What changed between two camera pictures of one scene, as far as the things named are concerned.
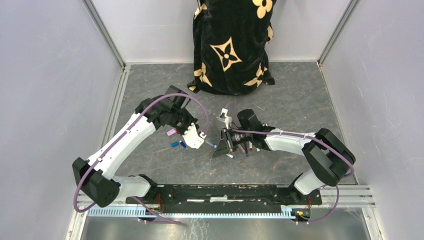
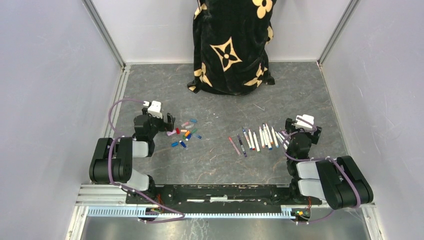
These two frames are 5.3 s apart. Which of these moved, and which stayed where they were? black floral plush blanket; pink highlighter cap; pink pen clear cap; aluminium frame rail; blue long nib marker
Moved: blue long nib marker; pink pen clear cap
Stayed: black floral plush blanket; aluminium frame rail; pink highlighter cap
